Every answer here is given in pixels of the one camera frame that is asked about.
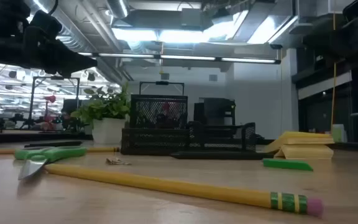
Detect beige binder clip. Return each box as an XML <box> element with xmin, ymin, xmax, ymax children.
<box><xmin>105</xmin><ymin>157</ymin><xmax>132</xmax><ymax>166</ymax></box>

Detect green-handled scissors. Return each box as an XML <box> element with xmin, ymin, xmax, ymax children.
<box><xmin>14</xmin><ymin>146</ymin><xmax>88</xmax><ymax>180</ymax></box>

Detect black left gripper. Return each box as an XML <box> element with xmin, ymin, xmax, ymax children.
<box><xmin>23</xmin><ymin>32</ymin><xmax>98</xmax><ymax>78</ymax></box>

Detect green plant white pot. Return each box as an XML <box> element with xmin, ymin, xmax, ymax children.
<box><xmin>70</xmin><ymin>82</ymin><xmax>132</xmax><ymax>145</ymax></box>

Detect black camera stand frame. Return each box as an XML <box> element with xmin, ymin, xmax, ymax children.
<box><xmin>139</xmin><ymin>81</ymin><xmax>185</xmax><ymax>96</ymax></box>

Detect black aluminium table frame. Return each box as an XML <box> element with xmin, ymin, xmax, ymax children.
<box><xmin>0</xmin><ymin>130</ymin><xmax>358</xmax><ymax>154</ymax></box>

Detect yellow cable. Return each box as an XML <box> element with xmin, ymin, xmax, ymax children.
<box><xmin>330</xmin><ymin>12</ymin><xmax>337</xmax><ymax>133</ymax></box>

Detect black mesh desk organizer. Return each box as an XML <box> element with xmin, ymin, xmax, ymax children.
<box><xmin>120</xmin><ymin>94</ymin><xmax>257</xmax><ymax>156</ymax></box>

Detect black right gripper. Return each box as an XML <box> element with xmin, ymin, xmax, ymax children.
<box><xmin>301</xmin><ymin>15</ymin><xmax>358</xmax><ymax>60</ymax></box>

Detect red machine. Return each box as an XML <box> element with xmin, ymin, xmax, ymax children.
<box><xmin>42</xmin><ymin>95</ymin><xmax>62</xmax><ymax>131</ymax></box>

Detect black rig frame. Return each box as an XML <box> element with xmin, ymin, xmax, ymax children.
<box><xmin>29</xmin><ymin>76</ymin><xmax>81</xmax><ymax>130</ymax></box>

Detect pale green box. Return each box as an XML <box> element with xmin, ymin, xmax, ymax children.
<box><xmin>332</xmin><ymin>123</ymin><xmax>347</xmax><ymax>142</ymax></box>

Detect green eraser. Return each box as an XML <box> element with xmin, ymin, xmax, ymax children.
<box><xmin>262</xmin><ymin>158</ymin><xmax>314</xmax><ymax>172</ymax></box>

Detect yellow sticky note pad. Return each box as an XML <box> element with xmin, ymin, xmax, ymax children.
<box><xmin>264</xmin><ymin>130</ymin><xmax>335</xmax><ymax>153</ymax></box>
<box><xmin>273</xmin><ymin>144</ymin><xmax>334</xmax><ymax>161</ymax></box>

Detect black cabinet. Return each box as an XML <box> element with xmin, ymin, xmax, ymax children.
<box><xmin>193</xmin><ymin>97</ymin><xmax>236</xmax><ymax>126</ymax></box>

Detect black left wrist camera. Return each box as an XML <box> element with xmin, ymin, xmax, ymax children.
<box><xmin>26</xmin><ymin>10</ymin><xmax>63</xmax><ymax>40</ymax></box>

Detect long linear ceiling light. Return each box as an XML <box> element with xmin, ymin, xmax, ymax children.
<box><xmin>78</xmin><ymin>52</ymin><xmax>282</xmax><ymax>65</ymax></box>

